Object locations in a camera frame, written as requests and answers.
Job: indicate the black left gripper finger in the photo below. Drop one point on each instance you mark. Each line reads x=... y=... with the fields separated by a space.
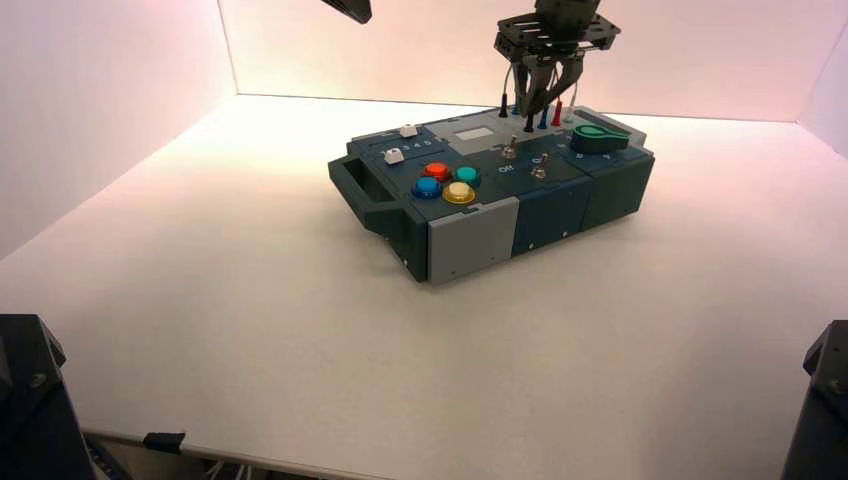
x=351 y=6

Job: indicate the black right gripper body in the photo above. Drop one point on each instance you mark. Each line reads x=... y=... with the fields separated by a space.
x=556 y=33

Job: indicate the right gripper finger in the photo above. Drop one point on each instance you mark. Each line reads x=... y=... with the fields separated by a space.
x=530 y=89
x=566 y=76

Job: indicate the green rotary knob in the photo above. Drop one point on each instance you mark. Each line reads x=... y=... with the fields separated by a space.
x=591 y=140

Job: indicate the teal round push button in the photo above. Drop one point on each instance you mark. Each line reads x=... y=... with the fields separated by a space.
x=468 y=175

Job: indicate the red round push button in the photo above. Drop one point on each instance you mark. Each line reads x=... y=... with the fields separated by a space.
x=436 y=171

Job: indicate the yellow round push button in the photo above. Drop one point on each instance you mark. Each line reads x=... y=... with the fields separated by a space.
x=458 y=193

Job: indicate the small white slider knob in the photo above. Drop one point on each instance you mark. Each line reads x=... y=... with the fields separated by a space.
x=409 y=130

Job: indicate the blue round push button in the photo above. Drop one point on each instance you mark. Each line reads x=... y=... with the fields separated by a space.
x=426 y=189

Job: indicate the large white slider knob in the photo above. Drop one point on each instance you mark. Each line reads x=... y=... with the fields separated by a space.
x=394 y=156

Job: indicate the dark teal grey control box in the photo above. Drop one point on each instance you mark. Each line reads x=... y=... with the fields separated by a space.
x=477 y=232

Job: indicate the black table edge clamp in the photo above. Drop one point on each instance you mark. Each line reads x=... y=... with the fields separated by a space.
x=164 y=442

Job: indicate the metal toggle switch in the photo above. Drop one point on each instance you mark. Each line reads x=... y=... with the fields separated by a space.
x=509 y=148
x=539 y=170

